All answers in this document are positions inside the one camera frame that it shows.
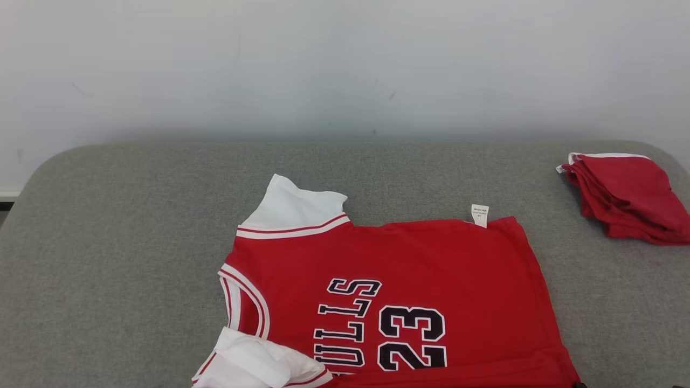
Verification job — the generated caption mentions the red basketball jersey white sleeves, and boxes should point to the red basketball jersey white sleeves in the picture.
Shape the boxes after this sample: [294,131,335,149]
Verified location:
[191,174,584,388]

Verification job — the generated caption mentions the red shorts white trim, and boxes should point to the red shorts white trim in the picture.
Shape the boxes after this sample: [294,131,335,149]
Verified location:
[556,153,690,247]

